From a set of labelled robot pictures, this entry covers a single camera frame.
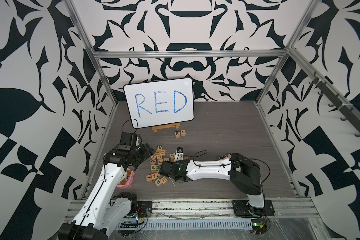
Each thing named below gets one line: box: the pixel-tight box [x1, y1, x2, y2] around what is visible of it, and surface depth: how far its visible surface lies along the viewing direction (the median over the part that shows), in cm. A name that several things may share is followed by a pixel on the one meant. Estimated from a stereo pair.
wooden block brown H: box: [160, 176, 168, 184], surface depth 83 cm
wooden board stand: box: [151, 122, 181, 133], surface depth 101 cm
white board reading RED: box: [123, 77, 195, 129], surface depth 96 cm
